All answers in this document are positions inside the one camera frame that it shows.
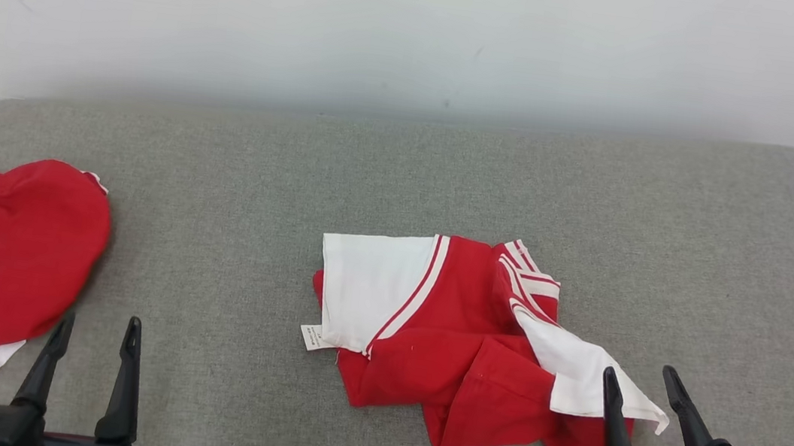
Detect red shorts with white stripe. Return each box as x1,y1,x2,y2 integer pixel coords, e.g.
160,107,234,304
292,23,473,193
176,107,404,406
0,153,119,404

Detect red Bulls basketball jersey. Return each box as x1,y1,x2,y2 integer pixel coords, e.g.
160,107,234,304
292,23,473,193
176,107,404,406
287,214,690,446

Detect grey fabric sofa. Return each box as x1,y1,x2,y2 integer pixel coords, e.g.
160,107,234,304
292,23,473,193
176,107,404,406
0,50,794,446

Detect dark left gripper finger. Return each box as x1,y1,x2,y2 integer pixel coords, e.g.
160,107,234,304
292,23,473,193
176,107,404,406
11,306,76,416
94,314,152,446

